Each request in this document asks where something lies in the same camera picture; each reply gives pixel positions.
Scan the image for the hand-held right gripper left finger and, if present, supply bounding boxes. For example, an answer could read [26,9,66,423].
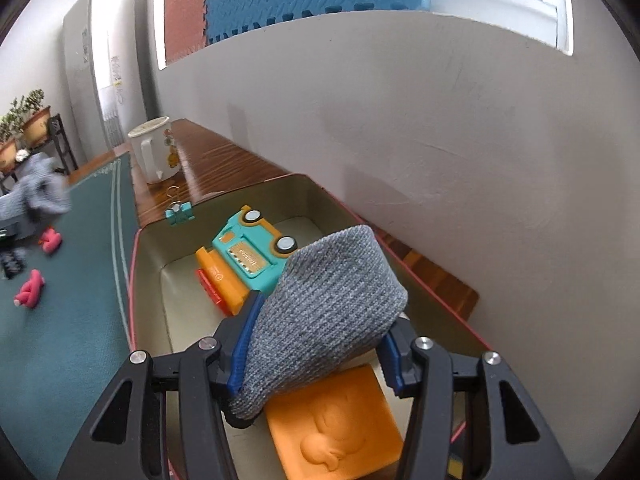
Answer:
[57,292,266,480]

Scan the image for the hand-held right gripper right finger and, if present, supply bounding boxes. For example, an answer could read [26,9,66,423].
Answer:
[377,317,576,480]

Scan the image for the grey sock with brown pattern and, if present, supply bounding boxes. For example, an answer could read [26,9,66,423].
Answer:
[0,152,72,226]

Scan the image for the grey sock with dark cuff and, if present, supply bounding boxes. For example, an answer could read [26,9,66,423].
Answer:
[222,225,408,429]

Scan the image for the orange soft cube block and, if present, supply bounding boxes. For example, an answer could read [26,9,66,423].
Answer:
[265,364,405,480]

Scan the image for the teal and orange toy car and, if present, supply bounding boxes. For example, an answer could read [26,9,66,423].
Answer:
[195,205,301,317]

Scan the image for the metal tin container red rim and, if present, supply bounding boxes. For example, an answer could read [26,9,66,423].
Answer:
[127,173,498,480]

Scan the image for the dark striped sock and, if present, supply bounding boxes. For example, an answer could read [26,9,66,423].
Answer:
[0,250,27,279]

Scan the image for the potted plant in beige pot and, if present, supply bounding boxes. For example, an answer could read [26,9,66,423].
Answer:
[0,110,21,171]

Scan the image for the black metal plant rack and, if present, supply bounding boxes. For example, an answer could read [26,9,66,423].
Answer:
[0,114,80,196]

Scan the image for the potted plant in orange pot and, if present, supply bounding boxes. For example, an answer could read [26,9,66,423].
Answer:
[20,89,52,148]

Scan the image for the teal binder clip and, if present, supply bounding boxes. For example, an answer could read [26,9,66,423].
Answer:
[165,186,195,227]

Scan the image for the white mug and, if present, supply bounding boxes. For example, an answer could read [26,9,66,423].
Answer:
[127,116,182,184]

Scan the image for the white standing air conditioner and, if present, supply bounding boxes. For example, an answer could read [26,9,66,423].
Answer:
[62,0,146,153]

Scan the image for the red foam mat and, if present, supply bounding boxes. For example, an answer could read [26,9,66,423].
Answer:
[164,0,211,65]

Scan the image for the white window frame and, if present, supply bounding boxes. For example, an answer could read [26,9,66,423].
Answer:
[422,0,573,56]

